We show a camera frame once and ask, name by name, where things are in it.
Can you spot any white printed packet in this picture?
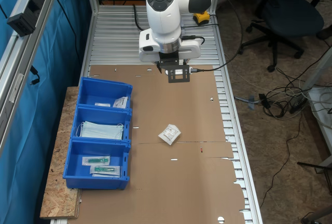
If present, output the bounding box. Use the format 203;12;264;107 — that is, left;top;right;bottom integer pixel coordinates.
113;96;129;109
158;123;182;146

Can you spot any white printed packet in bag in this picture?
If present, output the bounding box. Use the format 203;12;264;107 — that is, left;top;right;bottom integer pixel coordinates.
113;96;129;109

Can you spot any blue bin with printed packets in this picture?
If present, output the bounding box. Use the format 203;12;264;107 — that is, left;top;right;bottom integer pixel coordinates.
77;76;133;110

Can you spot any yellow emergency stop button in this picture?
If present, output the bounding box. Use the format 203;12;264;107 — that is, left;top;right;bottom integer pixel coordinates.
193;11;210;25

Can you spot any stack of pale face masks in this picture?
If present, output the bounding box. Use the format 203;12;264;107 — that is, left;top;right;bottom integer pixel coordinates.
75;120;125;141

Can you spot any grey tape strip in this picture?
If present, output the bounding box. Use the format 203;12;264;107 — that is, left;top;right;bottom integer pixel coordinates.
247;94;257;111

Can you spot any black power adapter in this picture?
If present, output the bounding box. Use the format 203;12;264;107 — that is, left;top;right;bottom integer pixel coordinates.
258;93;272;109

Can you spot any clear packet with green part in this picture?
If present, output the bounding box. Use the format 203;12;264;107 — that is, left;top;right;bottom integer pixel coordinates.
89;165;122;177
82;156;111;166

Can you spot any brown cardboard sheet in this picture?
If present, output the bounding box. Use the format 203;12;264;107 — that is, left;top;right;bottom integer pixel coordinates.
67;64;246;224

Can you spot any blue bin with green packets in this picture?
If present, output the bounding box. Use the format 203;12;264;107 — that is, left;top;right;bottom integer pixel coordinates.
63;138;131;190

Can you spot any OSB wood board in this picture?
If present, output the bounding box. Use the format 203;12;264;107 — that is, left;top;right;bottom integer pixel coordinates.
39;86;82;219

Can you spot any dark office chair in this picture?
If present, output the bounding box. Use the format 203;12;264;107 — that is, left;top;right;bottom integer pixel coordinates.
237;0;325;73

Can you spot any black floor power strip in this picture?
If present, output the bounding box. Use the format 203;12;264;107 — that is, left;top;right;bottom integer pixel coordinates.
289;96;309;114

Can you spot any black stand leg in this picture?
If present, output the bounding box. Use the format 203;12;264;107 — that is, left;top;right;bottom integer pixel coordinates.
297;160;332;175

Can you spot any thick black base cable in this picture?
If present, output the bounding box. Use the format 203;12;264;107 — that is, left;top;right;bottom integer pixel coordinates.
133;3;146;32

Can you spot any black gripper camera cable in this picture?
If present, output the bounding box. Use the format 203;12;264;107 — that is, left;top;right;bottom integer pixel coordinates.
190;0;243;73

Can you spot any black cable connector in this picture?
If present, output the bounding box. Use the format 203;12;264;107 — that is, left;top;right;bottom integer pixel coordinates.
29;65;41;85

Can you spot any aluminium frame beam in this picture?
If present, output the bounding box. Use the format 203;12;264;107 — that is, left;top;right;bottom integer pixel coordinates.
0;0;64;155

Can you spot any white desk frame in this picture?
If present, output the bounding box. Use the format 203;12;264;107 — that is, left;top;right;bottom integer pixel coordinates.
302;45;332;167

